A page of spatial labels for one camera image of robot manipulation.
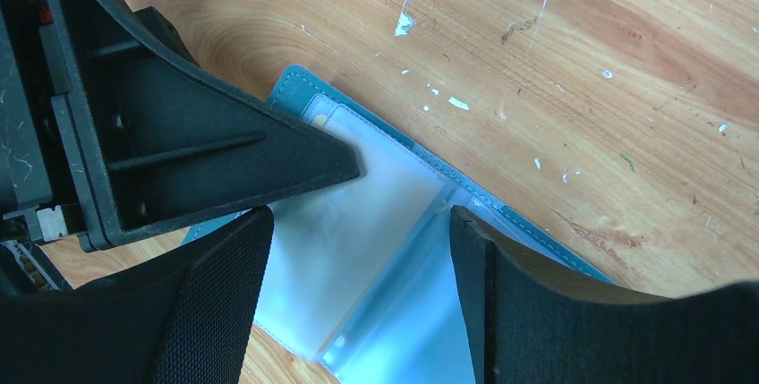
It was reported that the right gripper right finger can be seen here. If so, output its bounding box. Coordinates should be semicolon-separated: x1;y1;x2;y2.
449;206;758;383

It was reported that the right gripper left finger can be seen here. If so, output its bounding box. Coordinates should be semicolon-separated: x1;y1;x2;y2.
1;207;274;383

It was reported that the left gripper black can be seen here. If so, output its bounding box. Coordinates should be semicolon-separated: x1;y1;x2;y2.
1;0;117;252

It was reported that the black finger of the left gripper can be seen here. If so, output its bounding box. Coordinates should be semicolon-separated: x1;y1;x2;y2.
46;0;360;252

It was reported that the blue leather card holder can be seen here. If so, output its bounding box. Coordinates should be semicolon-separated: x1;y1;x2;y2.
180;64;618;384

